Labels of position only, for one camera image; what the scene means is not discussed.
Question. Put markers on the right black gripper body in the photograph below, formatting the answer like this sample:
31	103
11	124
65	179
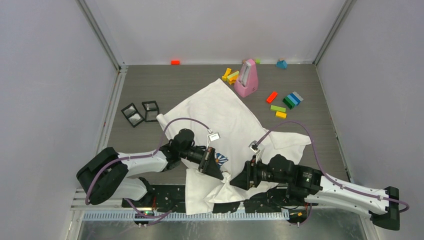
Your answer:
253	170

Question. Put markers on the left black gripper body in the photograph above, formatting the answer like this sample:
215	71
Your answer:
205	161

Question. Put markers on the white t-shirt with daisy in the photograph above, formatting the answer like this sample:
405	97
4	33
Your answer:
218	108

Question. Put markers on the black display box with coin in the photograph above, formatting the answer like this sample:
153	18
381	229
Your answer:
132	115

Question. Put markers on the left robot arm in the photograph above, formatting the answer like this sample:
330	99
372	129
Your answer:
112	175

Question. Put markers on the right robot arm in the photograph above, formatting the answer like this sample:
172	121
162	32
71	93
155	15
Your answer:
310	185

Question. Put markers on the yellow small block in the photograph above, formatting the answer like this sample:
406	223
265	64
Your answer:
280	114

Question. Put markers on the lime green flat block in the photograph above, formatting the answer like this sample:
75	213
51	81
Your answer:
276	108

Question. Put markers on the red-orange flat block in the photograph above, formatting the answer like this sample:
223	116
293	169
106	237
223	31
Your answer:
271	97

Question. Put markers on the empty black display box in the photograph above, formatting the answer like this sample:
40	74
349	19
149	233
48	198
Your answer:
151	110

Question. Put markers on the green blue stacked bricks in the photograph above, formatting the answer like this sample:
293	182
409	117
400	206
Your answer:
292	100

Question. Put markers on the yellow arch block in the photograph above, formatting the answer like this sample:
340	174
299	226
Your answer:
226	74

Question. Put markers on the orange block by metronome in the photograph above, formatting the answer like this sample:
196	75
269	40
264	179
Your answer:
232	80

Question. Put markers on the light green long block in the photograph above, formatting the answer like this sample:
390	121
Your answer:
233	75

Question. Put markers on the pink metronome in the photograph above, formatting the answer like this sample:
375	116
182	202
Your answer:
247	81

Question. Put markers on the wood and green blocks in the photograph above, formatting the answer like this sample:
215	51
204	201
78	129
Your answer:
256	60

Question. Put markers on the blue wooden house block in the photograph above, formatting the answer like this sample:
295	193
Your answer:
281	63

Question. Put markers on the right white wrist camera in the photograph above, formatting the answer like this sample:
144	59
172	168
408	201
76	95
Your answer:
258	150

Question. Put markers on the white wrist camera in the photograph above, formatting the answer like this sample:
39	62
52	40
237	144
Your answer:
258	150
212	136

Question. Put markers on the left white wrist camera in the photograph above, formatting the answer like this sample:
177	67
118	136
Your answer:
212	136

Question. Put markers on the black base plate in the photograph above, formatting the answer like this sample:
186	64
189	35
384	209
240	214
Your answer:
164	198

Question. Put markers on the white perforated cable duct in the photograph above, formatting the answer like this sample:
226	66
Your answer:
130	215

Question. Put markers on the orange-red block at wall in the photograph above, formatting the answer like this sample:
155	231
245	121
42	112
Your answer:
175	62

